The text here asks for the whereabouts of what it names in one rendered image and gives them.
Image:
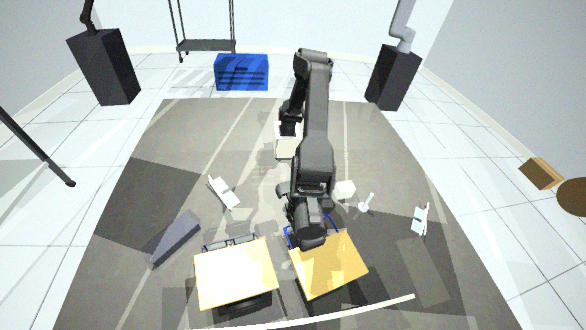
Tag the white flat panel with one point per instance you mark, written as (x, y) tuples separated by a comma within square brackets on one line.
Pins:
[(319, 318)]

